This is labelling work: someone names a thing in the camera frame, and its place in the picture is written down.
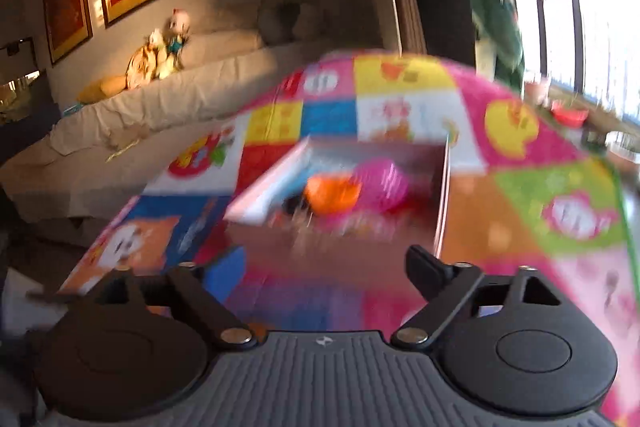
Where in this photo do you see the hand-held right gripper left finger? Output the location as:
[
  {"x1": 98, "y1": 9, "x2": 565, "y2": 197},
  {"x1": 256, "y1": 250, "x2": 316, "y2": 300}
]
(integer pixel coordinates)
[{"x1": 87, "y1": 246, "x2": 255, "y2": 351}]

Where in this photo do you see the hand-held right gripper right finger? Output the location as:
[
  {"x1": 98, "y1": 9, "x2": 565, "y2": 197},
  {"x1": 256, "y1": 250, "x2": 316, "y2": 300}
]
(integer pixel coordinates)
[{"x1": 391, "y1": 244, "x2": 563, "y2": 351}]

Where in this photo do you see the pink cardboard box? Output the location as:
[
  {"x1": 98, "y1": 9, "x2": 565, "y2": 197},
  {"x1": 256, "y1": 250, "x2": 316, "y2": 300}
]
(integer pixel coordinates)
[{"x1": 223, "y1": 134, "x2": 454, "y2": 261}]

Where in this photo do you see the pink mesh ball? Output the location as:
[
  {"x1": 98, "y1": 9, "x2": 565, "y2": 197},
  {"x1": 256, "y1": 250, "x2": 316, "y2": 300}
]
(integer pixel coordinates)
[{"x1": 350, "y1": 158, "x2": 409, "y2": 213}]

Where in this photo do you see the orange round toy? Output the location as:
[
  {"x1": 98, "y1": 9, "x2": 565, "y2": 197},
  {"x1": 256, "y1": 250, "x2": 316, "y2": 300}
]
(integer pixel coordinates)
[{"x1": 305, "y1": 174, "x2": 362, "y2": 216}]

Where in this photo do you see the colourful cartoon play mat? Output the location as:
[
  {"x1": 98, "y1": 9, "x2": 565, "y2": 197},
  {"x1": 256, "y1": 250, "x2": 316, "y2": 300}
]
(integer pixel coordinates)
[{"x1": 57, "y1": 49, "x2": 640, "y2": 427}]

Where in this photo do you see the beige covered sofa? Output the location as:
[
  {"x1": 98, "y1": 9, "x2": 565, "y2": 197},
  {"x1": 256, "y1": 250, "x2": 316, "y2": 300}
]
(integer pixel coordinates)
[{"x1": 0, "y1": 27, "x2": 397, "y2": 234}]

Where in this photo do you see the red bowl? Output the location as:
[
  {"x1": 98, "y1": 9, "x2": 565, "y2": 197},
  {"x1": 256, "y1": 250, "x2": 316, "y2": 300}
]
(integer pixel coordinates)
[{"x1": 550, "y1": 99, "x2": 591, "y2": 128}]

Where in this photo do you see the yellow cushion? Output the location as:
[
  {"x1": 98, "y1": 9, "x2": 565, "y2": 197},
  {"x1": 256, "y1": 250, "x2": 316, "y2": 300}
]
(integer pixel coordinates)
[{"x1": 77, "y1": 74, "x2": 129, "y2": 104}]

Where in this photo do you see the yellow plush toy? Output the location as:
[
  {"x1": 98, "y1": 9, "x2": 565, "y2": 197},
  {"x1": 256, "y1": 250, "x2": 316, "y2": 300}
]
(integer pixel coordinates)
[{"x1": 125, "y1": 28, "x2": 169, "y2": 90}]

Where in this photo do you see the red haired doll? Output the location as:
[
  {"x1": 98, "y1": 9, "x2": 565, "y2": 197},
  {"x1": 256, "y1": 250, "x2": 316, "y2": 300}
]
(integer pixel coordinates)
[{"x1": 167, "y1": 8, "x2": 192, "y2": 68}]

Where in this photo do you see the grey plush toy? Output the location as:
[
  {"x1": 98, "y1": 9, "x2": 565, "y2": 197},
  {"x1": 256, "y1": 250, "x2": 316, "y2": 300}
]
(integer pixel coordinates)
[{"x1": 257, "y1": 0, "x2": 321, "y2": 47}]

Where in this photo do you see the green hanging garment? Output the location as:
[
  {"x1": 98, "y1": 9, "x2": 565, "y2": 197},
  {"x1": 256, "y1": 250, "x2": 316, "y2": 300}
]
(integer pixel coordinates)
[{"x1": 467, "y1": 0, "x2": 526, "y2": 94}]

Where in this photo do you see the dark cabinet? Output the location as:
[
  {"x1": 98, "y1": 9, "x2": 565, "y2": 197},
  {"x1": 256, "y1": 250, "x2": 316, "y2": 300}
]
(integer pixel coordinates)
[{"x1": 0, "y1": 37, "x2": 62, "y2": 164}]

